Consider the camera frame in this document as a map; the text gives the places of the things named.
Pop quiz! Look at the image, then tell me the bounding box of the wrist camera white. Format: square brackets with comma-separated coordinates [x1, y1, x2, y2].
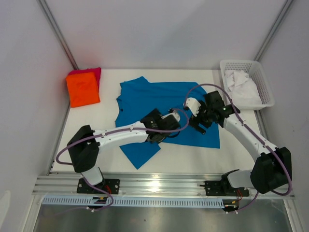
[161, 111, 181, 123]
[184, 97, 201, 117]

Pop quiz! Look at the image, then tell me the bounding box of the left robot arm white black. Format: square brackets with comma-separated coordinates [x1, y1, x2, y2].
[67, 109, 181, 193]

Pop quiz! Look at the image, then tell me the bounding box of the left aluminium corner post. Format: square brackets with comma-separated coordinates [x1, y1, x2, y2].
[37, 0, 79, 70]

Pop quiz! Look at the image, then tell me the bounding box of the folded orange t shirt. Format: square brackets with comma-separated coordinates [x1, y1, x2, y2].
[66, 72, 100, 108]

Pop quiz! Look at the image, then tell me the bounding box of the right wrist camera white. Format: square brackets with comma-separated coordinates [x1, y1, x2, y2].
[184, 97, 201, 117]

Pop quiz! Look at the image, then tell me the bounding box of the blue t shirt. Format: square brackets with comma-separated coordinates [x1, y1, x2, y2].
[114, 76, 221, 170]

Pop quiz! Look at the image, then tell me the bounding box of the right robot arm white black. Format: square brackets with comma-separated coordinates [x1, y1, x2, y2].
[184, 91, 292, 195]

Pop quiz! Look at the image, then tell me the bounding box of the aluminium mounting rail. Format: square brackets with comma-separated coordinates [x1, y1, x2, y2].
[32, 173, 295, 199]

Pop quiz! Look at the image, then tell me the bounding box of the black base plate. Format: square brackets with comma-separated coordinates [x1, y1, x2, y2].
[76, 178, 120, 195]
[200, 180, 249, 197]

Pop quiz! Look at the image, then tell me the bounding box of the white t shirt in basket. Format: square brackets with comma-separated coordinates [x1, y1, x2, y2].
[225, 70, 262, 108]

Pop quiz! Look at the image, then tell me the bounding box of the white slotted cable duct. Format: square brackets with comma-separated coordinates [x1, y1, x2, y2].
[42, 195, 225, 208]

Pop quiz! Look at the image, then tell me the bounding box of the right aluminium corner post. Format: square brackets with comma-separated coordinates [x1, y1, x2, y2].
[254, 0, 296, 62]

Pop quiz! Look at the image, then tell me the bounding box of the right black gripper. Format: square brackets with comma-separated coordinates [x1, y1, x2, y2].
[187, 100, 213, 135]

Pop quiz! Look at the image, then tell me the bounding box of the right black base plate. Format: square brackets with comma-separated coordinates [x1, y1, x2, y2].
[200, 180, 249, 197]

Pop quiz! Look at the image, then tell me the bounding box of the aluminium corner post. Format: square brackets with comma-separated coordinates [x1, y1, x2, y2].
[37, 0, 79, 70]
[254, 0, 296, 62]

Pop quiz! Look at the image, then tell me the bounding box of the white plastic basket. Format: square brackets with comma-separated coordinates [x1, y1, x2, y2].
[220, 59, 275, 111]

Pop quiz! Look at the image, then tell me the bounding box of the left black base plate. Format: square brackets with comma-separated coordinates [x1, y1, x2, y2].
[76, 178, 120, 195]

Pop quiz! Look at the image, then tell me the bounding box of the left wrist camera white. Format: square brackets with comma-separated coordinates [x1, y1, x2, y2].
[161, 111, 181, 123]

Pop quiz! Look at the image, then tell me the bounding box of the folded pink t shirt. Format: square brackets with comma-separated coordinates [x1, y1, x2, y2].
[68, 67, 101, 88]

